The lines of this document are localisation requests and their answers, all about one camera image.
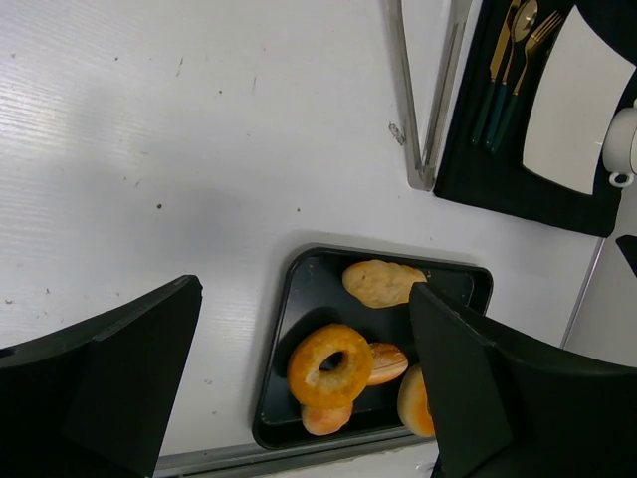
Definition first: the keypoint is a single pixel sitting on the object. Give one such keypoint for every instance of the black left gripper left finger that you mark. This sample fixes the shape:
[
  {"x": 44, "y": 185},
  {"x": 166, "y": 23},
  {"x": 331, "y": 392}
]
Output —
[{"x": 94, "y": 399}]

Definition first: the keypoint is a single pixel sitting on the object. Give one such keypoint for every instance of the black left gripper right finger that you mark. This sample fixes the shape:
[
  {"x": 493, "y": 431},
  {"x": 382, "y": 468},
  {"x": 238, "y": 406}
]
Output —
[{"x": 505, "y": 404}]

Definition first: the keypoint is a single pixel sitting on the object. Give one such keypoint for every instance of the small glossy bread roll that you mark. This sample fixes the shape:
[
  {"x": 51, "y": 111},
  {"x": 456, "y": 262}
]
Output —
[{"x": 389, "y": 362}]

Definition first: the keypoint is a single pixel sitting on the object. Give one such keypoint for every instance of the metal tongs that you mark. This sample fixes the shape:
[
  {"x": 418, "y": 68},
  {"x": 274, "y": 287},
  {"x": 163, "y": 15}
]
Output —
[{"x": 429, "y": 43}]

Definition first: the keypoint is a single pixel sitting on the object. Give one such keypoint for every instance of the oblong pale bread loaf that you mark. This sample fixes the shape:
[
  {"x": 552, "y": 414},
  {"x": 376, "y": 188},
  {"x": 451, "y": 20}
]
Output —
[{"x": 379, "y": 284}]

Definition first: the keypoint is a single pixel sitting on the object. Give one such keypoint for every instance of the orange glazed donut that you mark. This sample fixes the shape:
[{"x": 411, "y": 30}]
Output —
[{"x": 330, "y": 368}]

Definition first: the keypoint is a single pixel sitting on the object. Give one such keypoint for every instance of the round golden bun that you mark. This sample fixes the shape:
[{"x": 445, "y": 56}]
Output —
[{"x": 321, "y": 421}]

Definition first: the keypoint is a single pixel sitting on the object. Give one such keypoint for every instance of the black baking tray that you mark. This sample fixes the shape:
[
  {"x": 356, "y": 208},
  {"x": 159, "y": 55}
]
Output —
[{"x": 313, "y": 296}]

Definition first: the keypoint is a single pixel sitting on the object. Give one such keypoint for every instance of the black placemat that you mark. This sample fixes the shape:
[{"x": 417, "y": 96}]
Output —
[{"x": 472, "y": 175}]

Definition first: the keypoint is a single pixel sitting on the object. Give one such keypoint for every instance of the white ceramic cup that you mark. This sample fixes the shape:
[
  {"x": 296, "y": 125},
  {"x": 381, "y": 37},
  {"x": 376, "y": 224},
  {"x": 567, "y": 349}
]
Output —
[{"x": 619, "y": 148}]

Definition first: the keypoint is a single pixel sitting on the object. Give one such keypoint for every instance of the white square plate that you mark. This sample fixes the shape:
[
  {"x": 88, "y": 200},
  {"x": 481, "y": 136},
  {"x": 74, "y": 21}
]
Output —
[{"x": 578, "y": 92}]

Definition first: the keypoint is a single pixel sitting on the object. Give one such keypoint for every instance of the gold fork green handle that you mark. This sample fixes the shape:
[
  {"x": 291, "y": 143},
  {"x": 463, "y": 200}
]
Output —
[{"x": 533, "y": 40}]

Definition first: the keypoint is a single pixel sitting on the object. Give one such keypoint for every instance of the gold knife green handle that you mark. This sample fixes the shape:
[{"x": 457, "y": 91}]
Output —
[{"x": 494, "y": 69}]

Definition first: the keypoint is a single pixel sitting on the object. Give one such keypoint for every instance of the gold spoon green handle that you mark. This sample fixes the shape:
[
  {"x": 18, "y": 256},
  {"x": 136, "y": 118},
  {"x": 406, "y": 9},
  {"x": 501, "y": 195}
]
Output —
[{"x": 523, "y": 21}]

